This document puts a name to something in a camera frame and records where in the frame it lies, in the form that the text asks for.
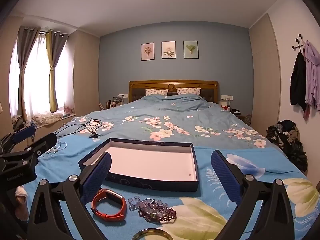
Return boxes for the grey and yellow curtain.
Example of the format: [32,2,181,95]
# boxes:
[45,29,68,113]

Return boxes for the clear crystal bead bracelet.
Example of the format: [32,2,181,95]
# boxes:
[128,195,165,212]

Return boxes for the white sheer curtain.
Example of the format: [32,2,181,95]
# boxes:
[24,32,66,115]

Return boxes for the black wall coat rack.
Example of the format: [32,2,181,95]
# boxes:
[292,33,306,55]

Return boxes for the pile of light bedding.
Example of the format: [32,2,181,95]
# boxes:
[31,112,64,127]

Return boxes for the black charger cable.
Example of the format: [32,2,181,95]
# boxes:
[55,119,103,138]

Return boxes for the white flower framed picture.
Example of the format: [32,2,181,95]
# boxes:
[161,41,176,60]

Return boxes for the bedside cosmetics clutter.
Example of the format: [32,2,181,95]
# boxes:
[105,94,125,109]

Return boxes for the purple jacket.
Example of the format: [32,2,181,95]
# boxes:
[302,40,320,110]

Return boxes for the olive gold bangle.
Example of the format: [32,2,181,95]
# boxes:
[132,228,170,240]

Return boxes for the orange smart watch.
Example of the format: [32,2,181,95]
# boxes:
[90,189,127,222]

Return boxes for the black jacket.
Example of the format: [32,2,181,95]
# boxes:
[290,52,307,113]

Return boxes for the wooden bed headboard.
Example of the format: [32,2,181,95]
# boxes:
[129,80,219,103]

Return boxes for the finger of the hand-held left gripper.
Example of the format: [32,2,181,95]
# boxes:
[0,125,37,153]
[5,133,58,167]

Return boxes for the white dotted pillow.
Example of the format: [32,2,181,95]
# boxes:
[145,88,168,96]
[176,87,201,95]

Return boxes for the light blue flower blanket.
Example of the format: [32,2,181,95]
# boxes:
[15,135,319,240]

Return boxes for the person's left hand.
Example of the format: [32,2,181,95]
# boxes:
[14,187,29,222]

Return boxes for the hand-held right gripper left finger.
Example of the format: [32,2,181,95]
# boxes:
[27,152,113,240]

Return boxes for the dark purple bead bracelet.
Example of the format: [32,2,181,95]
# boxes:
[138,202,178,223]

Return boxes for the dark blue box lid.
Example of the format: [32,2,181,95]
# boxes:
[78,137,200,192]

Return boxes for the grey-blue floral duvet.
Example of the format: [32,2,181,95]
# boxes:
[56,94,275,150]

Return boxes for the pink flower framed picture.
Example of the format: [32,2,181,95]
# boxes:
[141,42,155,61]

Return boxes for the white earphones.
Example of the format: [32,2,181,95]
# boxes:
[42,140,67,158]

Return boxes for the beige wardrobe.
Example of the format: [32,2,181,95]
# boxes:
[249,14,282,148]

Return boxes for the green leaf framed picture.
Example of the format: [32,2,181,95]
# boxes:
[183,40,199,59]

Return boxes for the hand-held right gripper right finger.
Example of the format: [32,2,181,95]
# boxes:
[211,150,295,240]

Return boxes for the pile of dark clothes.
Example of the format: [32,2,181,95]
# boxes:
[266,120,308,173]

